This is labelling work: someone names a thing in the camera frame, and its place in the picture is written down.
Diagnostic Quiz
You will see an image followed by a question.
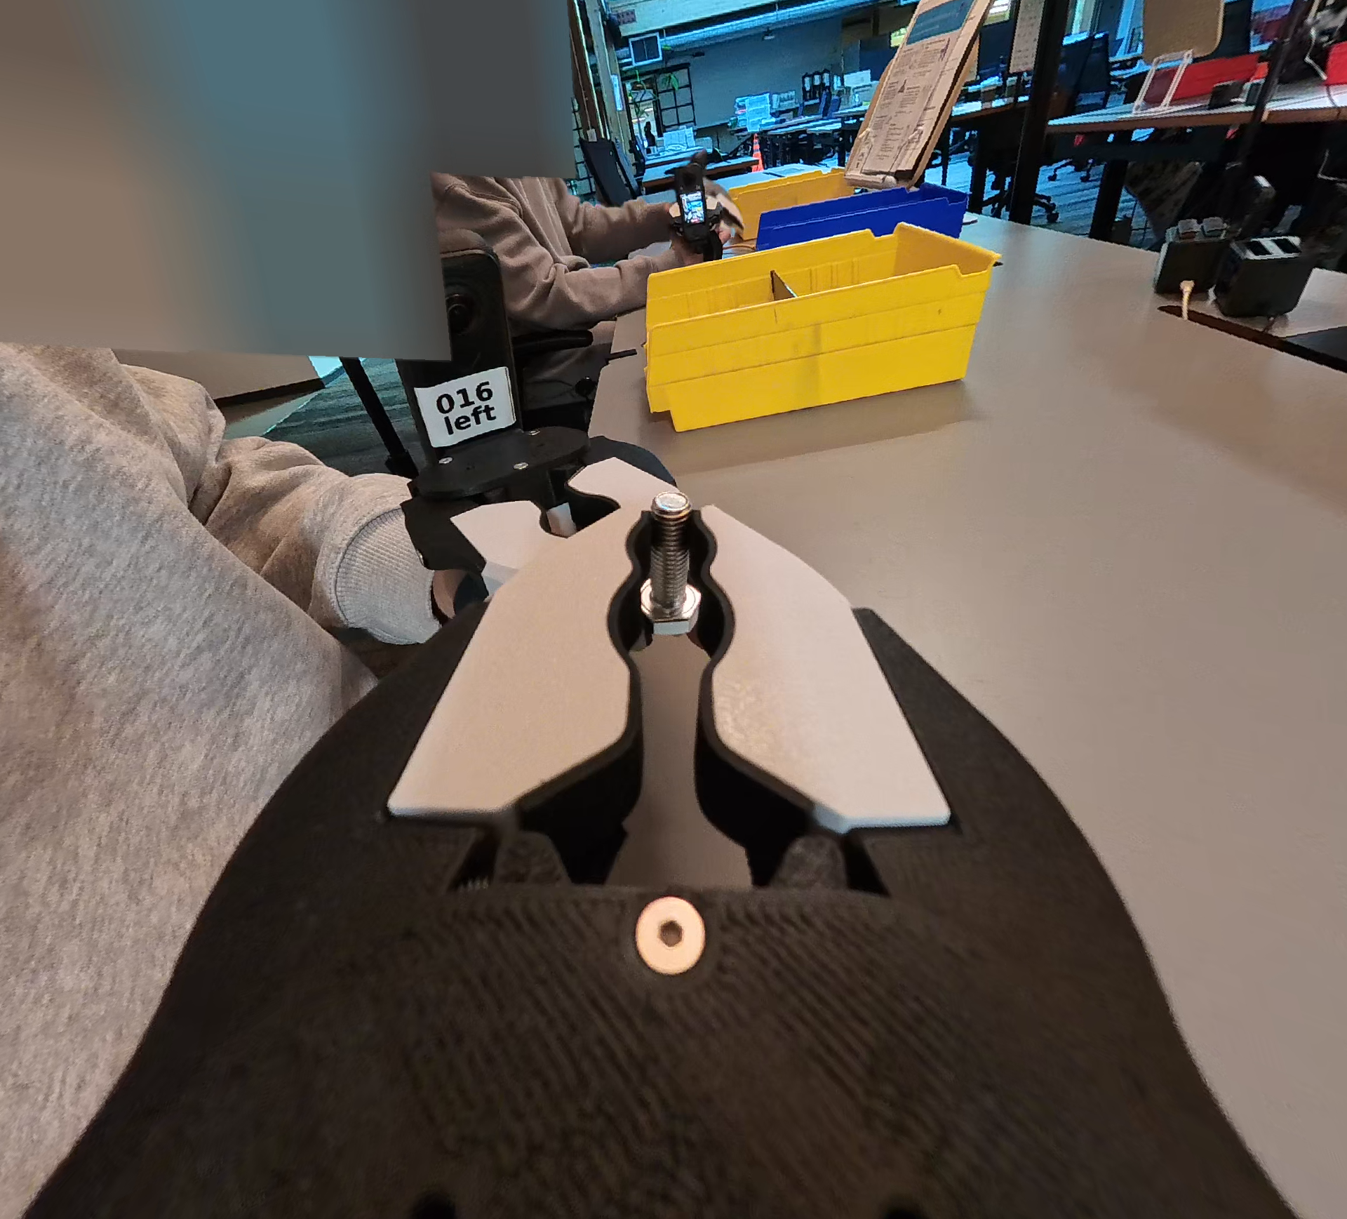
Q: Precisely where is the blue plastic bin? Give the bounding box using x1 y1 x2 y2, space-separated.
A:
755 182 969 254

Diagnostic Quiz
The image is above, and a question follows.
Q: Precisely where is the wooden document stand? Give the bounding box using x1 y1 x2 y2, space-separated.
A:
845 0 1066 188

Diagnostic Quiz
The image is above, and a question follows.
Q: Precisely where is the grey desk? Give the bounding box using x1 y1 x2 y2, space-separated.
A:
589 213 1347 1219

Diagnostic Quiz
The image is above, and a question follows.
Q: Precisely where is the yellow plastic bin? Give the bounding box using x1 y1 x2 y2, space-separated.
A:
724 168 856 241

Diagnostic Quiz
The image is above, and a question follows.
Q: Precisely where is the small wooden board stand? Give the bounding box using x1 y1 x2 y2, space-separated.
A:
1134 0 1229 116

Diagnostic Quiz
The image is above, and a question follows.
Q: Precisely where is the person's torso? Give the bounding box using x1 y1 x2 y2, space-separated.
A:
0 345 383 1219

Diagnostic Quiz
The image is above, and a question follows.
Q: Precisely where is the yellow bin with divider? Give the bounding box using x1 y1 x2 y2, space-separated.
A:
644 223 1002 432

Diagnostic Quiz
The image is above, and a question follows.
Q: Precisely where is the wooden top background desk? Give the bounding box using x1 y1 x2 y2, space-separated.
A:
1047 75 1347 236

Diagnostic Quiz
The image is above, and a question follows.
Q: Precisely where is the black battery charger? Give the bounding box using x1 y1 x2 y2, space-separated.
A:
1153 216 1233 293
1215 234 1317 317

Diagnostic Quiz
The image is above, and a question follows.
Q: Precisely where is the steel bolt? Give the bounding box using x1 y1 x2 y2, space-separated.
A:
641 493 699 641

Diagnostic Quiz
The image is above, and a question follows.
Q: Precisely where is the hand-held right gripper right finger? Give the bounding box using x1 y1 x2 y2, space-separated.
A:
694 502 957 839

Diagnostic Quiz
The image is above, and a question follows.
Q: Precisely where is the black desk post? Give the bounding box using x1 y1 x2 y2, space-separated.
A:
1014 0 1091 224

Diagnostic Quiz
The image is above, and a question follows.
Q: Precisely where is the red plastic bin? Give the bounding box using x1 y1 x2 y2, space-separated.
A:
1141 52 1277 109

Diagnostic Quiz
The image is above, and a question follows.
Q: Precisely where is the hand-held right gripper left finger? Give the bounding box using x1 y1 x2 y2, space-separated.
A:
387 511 645 820

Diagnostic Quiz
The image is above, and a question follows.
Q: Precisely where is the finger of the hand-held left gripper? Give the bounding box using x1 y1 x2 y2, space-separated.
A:
450 501 564 575
544 439 678 538

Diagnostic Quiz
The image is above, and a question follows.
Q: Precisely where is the person's left forearm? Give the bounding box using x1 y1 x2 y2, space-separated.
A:
189 434 443 646

